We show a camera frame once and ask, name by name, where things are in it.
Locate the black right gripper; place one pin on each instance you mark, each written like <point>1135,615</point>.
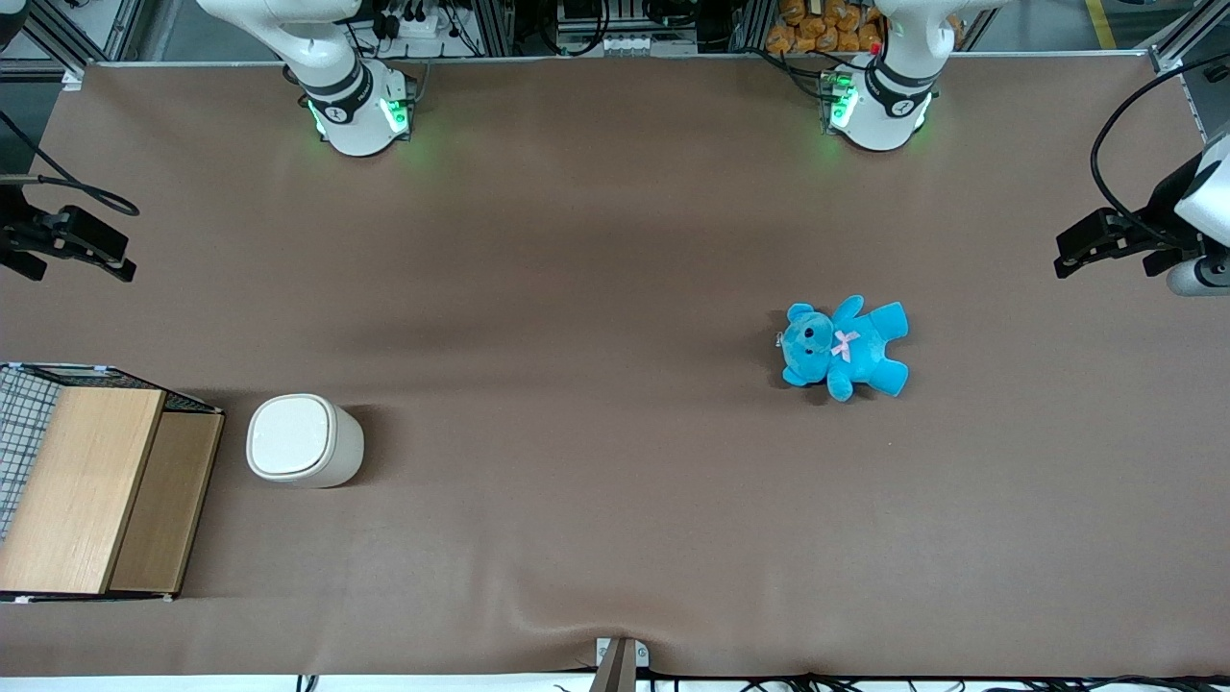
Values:
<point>13,234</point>

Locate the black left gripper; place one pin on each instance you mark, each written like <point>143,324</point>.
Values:
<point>1156,224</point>

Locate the cream white trash can lid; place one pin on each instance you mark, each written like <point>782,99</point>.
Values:
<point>288,434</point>

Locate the cream white trash can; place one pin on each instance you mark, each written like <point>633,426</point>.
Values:
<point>341,452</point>

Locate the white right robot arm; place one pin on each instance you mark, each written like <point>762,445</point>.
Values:
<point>336,86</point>

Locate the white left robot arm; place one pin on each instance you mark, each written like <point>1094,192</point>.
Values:
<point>889,96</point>

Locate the checked white cloth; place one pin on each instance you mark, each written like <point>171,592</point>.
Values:
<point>19,423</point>

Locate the wooden two-step shelf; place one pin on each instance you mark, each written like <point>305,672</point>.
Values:
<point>86,481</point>

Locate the blue teddy bear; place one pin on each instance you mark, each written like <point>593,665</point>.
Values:
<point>846,346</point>

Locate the orange plush toys pile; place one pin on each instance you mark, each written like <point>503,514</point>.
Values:
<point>826,24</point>

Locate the white power strip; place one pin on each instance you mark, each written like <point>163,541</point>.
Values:
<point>415,24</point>

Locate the brown table mat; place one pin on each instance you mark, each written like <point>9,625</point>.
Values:
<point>577,384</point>

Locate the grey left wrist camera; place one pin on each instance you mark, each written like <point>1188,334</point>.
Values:
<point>1201,277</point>

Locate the aluminium frame post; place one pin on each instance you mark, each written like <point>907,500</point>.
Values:
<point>1187,58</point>
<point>67,38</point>

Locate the metal table clamp bracket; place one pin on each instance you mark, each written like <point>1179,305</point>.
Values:
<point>620,665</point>

